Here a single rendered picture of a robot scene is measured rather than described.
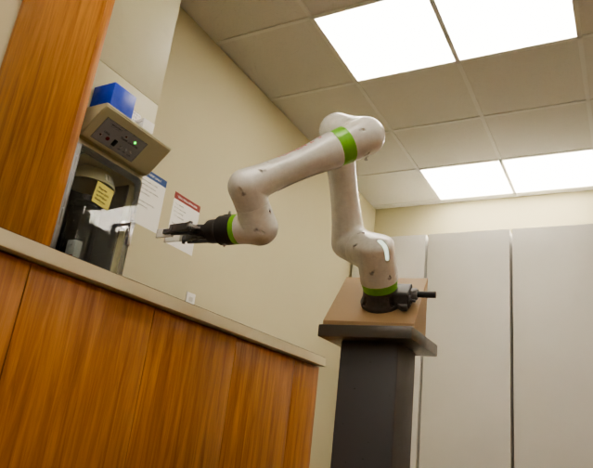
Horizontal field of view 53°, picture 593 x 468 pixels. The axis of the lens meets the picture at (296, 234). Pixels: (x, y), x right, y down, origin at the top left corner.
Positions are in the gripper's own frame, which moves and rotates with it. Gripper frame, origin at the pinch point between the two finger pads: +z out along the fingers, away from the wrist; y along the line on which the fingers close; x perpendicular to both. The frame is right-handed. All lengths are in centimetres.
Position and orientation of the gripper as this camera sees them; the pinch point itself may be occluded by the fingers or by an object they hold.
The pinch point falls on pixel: (169, 235)
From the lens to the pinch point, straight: 196.4
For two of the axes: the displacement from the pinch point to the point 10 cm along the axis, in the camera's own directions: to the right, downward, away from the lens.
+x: -1.2, 9.3, -3.6
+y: -4.6, -3.7, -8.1
